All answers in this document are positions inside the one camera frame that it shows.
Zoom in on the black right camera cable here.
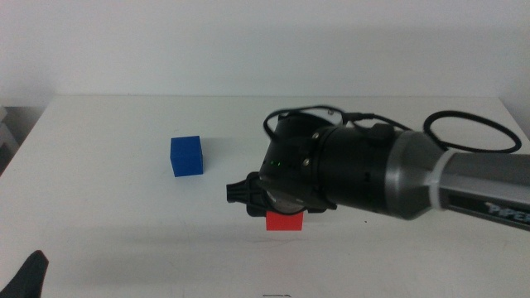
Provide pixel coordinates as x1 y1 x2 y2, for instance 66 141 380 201
343 109 523 155

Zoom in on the thin black right gripper cable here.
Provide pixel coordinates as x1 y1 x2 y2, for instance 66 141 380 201
263 104 345 142

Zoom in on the blue cube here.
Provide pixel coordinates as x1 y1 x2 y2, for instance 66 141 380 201
169 135 205 178

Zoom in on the red cube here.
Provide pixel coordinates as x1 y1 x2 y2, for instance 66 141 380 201
265 210 305 232

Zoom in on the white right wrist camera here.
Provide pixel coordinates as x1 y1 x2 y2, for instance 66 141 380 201
308 106 345 126

